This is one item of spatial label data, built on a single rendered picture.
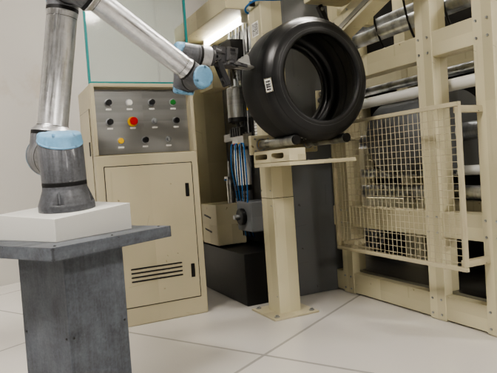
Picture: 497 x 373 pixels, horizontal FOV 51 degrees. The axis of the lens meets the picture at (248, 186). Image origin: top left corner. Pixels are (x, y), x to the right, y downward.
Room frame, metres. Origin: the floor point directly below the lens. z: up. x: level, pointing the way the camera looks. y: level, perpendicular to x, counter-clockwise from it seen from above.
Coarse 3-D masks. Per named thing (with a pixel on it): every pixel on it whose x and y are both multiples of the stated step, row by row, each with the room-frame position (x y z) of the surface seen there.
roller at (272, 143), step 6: (276, 138) 2.52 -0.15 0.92; (282, 138) 2.46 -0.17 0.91; (288, 138) 2.40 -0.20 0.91; (294, 138) 2.38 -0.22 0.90; (258, 144) 2.67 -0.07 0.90; (264, 144) 2.62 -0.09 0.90; (270, 144) 2.56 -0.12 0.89; (276, 144) 2.51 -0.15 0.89; (282, 144) 2.47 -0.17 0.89; (288, 144) 2.42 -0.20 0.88; (294, 144) 2.39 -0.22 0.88
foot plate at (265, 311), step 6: (258, 306) 2.87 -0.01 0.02; (264, 306) 2.90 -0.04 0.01; (300, 306) 2.85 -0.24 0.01; (306, 306) 2.84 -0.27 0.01; (258, 312) 2.81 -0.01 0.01; (264, 312) 2.79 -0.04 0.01; (270, 312) 2.78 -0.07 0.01; (276, 312) 2.77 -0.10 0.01; (288, 312) 2.75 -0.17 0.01; (294, 312) 2.75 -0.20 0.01; (300, 312) 2.74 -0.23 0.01; (306, 312) 2.73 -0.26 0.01; (312, 312) 2.74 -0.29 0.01; (270, 318) 2.69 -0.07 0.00; (276, 318) 2.66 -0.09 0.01; (282, 318) 2.66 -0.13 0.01
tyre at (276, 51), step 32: (288, 32) 2.35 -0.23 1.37; (320, 32) 2.42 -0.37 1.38; (256, 64) 2.38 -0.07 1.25; (320, 64) 2.75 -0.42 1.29; (352, 64) 2.52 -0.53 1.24; (256, 96) 2.40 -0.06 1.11; (288, 96) 2.33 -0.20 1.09; (352, 96) 2.51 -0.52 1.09; (288, 128) 2.38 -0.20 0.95; (320, 128) 2.41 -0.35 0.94
